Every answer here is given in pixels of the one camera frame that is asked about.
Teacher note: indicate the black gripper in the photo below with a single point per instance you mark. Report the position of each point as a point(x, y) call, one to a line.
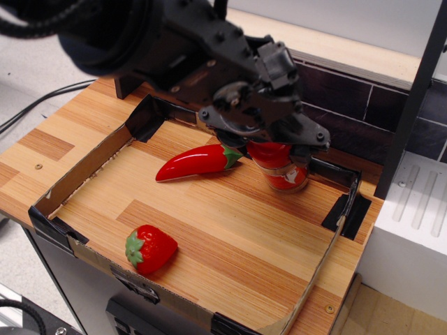
point(240, 114)

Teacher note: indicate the black vertical post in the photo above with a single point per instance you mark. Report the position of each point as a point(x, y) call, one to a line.
point(421, 83)

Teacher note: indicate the light wooden shelf board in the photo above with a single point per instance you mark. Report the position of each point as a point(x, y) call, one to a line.
point(347, 56)

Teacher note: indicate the black cabinet under table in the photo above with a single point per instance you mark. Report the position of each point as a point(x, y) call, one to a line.
point(87, 289)

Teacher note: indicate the black device at bottom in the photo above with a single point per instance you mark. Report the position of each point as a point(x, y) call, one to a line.
point(127, 318)

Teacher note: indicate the dark brick-pattern back panel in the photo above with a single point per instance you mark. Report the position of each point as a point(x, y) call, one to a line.
point(361, 115)

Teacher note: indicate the red toy chili pepper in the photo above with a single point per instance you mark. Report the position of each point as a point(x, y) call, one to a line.
point(200, 160)

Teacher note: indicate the red toy strawberry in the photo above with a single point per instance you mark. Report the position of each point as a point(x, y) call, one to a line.
point(148, 248)

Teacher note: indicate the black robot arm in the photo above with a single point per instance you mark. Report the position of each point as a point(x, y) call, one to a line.
point(114, 38)

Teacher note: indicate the red-capped basil spice bottle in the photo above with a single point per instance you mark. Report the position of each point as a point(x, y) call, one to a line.
point(274, 161)

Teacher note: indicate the cardboard fence with black tape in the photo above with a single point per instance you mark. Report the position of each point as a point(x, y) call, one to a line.
point(250, 259)

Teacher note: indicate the white sink drainboard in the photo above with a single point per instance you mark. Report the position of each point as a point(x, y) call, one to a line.
point(405, 257)

